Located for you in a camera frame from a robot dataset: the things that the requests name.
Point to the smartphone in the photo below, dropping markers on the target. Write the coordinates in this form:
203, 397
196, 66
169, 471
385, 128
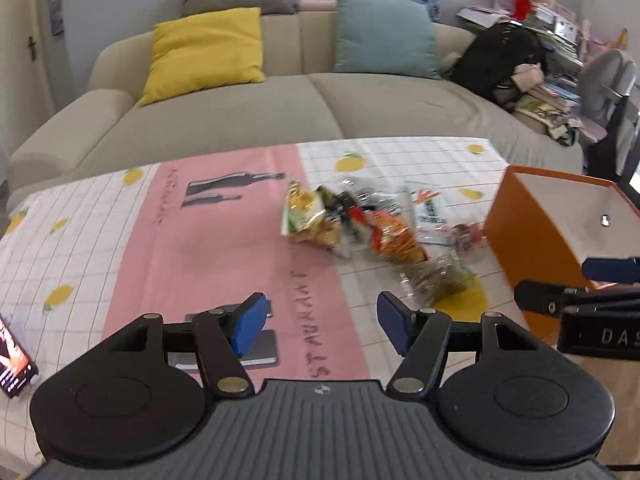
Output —
15, 360

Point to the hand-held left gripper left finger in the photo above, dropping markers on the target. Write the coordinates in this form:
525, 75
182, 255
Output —
250, 322

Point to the grey chair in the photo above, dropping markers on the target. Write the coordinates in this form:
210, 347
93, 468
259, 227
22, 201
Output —
607, 80

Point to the orange cardboard box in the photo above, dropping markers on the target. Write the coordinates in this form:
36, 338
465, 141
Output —
510, 230

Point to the pink and white lemon tablecloth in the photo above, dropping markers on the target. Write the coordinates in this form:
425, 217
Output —
225, 240

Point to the beige sofa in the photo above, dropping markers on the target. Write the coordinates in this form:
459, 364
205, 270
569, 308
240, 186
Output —
390, 105

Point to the teal pillow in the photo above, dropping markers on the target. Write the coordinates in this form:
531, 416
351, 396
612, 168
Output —
385, 35

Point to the pile of books and papers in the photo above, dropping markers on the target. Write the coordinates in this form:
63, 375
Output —
560, 30

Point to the white door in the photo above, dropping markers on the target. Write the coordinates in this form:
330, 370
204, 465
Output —
20, 90

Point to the black backpack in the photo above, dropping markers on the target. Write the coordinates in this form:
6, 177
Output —
495, 60

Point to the clear green snack packet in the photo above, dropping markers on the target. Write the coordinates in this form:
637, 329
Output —
440, 276

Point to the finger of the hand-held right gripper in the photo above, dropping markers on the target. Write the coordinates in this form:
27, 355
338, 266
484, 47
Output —
542, 297
607, 268

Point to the dark glossy snack packet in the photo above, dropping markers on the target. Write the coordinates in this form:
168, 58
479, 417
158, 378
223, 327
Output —
346, 201

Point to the pink roll cushion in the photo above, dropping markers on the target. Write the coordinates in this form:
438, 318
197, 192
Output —
317, 6

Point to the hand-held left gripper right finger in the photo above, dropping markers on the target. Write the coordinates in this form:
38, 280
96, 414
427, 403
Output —
394, 322

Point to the beige plush toy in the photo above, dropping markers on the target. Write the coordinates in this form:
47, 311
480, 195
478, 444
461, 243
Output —
527, 77

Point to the small red snack packet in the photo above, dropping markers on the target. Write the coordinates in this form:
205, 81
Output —
465, 236

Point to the yellow pillow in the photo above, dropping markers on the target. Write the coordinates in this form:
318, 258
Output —
200, 55

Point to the white snack packet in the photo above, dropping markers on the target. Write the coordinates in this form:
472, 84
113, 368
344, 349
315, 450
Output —
429, 212

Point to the printed tote bag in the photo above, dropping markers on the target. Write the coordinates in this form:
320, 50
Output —
547, 117

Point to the wall poster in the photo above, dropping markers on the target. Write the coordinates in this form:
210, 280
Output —
56, 7

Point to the orange snack packet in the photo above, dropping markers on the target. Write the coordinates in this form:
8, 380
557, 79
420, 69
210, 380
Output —
395, 241

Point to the yellow green chip packet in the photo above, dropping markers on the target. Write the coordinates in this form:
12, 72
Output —
307, 215

